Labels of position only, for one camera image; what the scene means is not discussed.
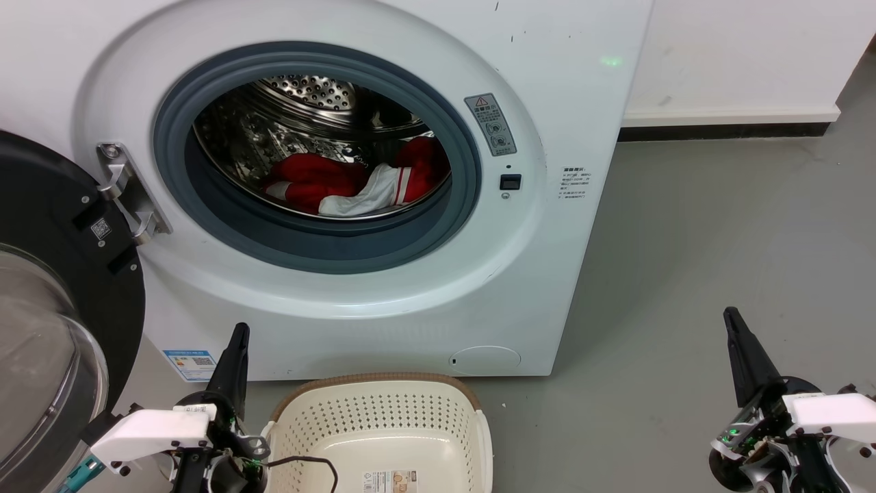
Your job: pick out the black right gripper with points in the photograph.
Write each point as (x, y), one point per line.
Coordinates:
(753, 446)

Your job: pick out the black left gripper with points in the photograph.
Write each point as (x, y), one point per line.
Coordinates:
(226, 474)

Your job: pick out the red and white garment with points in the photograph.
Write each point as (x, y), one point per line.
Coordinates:
(308, 179)

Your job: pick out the cream perforated laundry basket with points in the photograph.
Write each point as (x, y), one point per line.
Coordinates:
(383, 424)

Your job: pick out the printed paper product label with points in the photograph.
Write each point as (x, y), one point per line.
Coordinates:
(390, 482)

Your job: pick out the black round washer door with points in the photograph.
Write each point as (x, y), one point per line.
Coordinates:
(61, 205)

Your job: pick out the stainless steel washing machine drum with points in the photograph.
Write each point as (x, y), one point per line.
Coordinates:
(274, 123)

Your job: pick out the blue energy label sticker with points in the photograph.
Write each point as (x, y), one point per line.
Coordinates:
(191, 364)

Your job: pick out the grey rubber door gasket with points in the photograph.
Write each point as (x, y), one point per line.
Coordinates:
(308, 241)

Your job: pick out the white front-load washing machine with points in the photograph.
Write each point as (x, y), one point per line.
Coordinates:
(383, 308)

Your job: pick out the silver metal door hinge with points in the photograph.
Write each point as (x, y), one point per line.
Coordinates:
(130, 195)

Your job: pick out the white and black baseboard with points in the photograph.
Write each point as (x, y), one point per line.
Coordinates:
(725, 123)

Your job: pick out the round white filter cover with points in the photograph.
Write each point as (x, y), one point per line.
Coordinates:
(486, 360)

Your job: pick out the grey warning sticker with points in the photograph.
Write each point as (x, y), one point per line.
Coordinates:
(491, 124)

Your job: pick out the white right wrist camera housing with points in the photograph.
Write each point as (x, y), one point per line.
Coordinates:
(831, 411)

